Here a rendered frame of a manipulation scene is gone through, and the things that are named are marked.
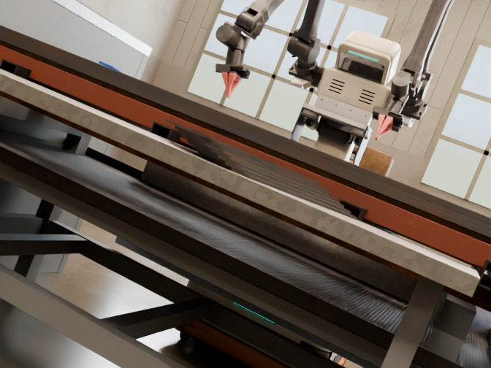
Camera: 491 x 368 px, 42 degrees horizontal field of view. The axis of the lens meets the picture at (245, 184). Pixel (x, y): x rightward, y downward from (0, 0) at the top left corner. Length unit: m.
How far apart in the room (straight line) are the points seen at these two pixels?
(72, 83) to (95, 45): 0.92
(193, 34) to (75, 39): 3.88
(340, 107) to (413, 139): 3.07
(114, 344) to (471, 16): 4.68
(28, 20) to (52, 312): 1.01
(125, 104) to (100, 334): 0.53
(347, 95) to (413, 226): 1.25
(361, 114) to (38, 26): 1.18
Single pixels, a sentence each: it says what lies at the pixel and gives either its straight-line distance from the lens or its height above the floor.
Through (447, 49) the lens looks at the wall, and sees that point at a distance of 5.63.
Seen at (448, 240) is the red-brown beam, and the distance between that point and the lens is 1.29.
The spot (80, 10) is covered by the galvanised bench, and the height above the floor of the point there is 1.03.
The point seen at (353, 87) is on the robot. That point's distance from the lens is 2.47.
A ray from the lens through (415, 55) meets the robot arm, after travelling 2.24.
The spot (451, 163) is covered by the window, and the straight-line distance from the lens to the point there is 5.42.
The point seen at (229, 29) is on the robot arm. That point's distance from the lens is 2.03.
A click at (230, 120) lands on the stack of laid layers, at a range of 1.40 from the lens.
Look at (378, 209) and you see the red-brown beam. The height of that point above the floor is 0.78.
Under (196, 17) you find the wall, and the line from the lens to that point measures 6.28.
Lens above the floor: 0.79
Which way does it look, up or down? 3 degrees down
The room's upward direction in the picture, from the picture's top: 22 degrees clockwise
